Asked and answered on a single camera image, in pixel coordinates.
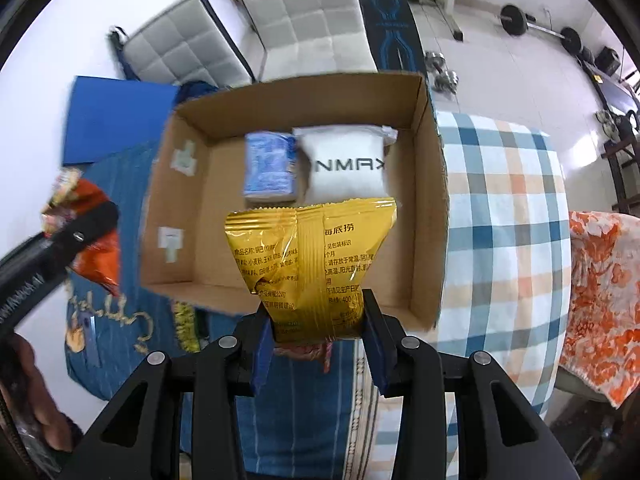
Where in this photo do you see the plaid bedsheet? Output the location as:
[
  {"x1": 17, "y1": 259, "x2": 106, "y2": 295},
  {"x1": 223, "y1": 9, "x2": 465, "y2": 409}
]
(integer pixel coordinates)
[{"x1": 350, "y1": 109, "x2": 574, "y2": 480}]

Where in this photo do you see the yellow snack packet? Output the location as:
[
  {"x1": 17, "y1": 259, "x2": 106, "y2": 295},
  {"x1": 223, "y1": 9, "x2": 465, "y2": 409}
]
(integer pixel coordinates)
[{"x1": 223, "y1": 199, "x2": 399, "y2": 346}]

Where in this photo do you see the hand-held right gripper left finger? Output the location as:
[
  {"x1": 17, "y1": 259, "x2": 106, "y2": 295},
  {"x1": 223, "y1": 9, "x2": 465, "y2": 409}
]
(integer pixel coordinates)
[{"x1": 75, "y1": 306, "x2": 275, "y2": 480}]

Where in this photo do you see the blue foam board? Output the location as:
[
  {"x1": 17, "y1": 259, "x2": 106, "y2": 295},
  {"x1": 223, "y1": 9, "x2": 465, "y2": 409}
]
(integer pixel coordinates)
[{"x1": 61, "y1": 76, "x2": 181, "y2": 166}]

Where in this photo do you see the grey padded chair right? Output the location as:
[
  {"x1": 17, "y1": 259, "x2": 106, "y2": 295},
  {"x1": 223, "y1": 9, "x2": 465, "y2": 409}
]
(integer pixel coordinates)
[{"x1": 227, "y1": 0, "x2": 379, "y2": 84}]

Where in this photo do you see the black exercise machine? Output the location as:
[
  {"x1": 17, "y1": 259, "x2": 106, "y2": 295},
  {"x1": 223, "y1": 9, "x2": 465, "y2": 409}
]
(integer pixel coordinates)
[{"x1": 582, "y1": 57, "x2": 640, "y2": 216}]

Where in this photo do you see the person's left hand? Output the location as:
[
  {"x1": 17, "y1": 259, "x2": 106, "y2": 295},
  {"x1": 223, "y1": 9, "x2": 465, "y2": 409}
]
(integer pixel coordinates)
[{"x1": 9, "y1": 335, "x2": 85, "y2": 455}]

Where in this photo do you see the grey padded chair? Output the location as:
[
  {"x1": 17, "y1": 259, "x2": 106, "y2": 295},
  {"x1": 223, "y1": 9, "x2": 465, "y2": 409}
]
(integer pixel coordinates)
[
  {"x1": 119, "y1": 0, "x2": 252, "y2": 87},
  {"x1": 227, "y1": 0, "x2": 379, "y2": 84}
]

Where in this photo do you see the cardboard box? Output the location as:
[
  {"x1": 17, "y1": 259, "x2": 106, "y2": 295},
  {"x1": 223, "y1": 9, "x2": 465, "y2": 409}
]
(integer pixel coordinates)
[{"x1": 139, "y1": 72, "x2": 451, "y2": 334}]

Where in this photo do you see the orange floral cloth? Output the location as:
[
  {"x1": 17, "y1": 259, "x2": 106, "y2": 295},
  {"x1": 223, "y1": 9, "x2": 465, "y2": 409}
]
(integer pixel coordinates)
[{"x1": 557, "y1": 210, "x2": 640, "y2": 409}]

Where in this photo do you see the blue tissue pack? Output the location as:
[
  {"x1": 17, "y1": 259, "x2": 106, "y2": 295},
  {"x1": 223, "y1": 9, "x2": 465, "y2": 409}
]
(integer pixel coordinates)
[{"x1": 243, "y1": 131, "x2": 300, "y2": 205}]

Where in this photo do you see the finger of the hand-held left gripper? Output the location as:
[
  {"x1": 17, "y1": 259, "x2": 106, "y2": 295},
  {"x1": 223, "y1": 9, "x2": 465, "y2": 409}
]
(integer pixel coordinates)
[{"x1": 29, "y1": 202, "x2": 121, "y2": 275}]

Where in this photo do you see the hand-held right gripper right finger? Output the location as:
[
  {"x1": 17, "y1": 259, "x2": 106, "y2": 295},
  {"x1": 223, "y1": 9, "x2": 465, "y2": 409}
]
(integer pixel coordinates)
[{"x1": 362, "y1": 288, "x2": 581, "y2": 480}]

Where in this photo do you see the grey padded chair left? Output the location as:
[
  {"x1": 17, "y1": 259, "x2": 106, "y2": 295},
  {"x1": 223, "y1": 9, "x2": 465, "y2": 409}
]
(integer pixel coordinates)
[{"x1": 119, "y1": 0, "x2": 252, "y2": 87}]

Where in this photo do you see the orange snack bag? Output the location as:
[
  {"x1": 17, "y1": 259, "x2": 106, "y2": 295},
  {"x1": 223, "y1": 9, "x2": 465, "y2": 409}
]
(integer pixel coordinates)
[{"x1": 41, "y1": 167, "x2": 122, "y2": 297}]

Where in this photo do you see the black barbell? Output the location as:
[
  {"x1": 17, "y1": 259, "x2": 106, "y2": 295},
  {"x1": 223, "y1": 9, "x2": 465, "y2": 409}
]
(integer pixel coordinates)
[{"x1": 500, "y1": 4, "x2": 584, "y2": 57}]

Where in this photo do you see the blue embroidered cloth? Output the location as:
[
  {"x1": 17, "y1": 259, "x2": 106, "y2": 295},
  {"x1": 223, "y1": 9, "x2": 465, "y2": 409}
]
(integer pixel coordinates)
[{"x1": 62, "y1": 140, "x2": 382, "y2": 480}]

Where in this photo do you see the white pouch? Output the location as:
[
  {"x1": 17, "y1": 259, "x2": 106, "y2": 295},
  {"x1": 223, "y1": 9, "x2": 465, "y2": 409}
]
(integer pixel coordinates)
[{"x1": 292, "y1": 125, "x2": 399, "y2": 209}]

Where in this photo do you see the yellow-green packet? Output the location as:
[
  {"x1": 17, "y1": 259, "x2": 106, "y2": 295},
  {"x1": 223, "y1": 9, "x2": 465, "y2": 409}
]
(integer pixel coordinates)
[{"x1": 172, "y1": 300, "x2": 202, "y2": 354}]

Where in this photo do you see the black and blue mat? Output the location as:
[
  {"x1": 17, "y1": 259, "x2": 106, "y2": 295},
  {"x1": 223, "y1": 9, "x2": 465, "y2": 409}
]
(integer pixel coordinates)
[{"x1": 360, "y1": 0, "x2": 429, "y2": 74}]

